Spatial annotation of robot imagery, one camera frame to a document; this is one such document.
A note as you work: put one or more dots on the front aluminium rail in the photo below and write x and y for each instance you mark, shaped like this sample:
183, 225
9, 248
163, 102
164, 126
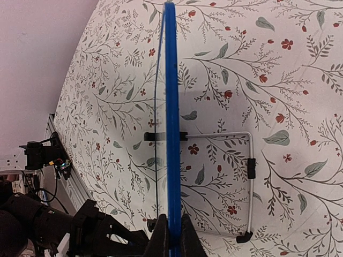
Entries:
71, 180

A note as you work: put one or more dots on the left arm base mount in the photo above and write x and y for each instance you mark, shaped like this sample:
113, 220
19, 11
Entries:
42, 154

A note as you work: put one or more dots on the small blue-framed whiteboard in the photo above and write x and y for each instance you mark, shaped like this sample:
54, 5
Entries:
167, 128

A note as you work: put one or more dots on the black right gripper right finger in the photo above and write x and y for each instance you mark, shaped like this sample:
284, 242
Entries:
190, 245

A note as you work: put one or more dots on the floral patterned table mat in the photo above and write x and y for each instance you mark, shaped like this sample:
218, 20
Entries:
269, 68

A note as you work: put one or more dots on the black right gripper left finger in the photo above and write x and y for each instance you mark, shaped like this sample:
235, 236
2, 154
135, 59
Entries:
158, 245

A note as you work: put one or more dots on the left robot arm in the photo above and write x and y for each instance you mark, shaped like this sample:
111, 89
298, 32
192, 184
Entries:
44, 225

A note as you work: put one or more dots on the wire whiteboard stand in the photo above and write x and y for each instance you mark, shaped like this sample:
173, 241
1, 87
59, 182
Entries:
217, 190

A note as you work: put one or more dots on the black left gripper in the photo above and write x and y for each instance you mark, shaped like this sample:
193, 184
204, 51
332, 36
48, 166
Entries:
94, 233

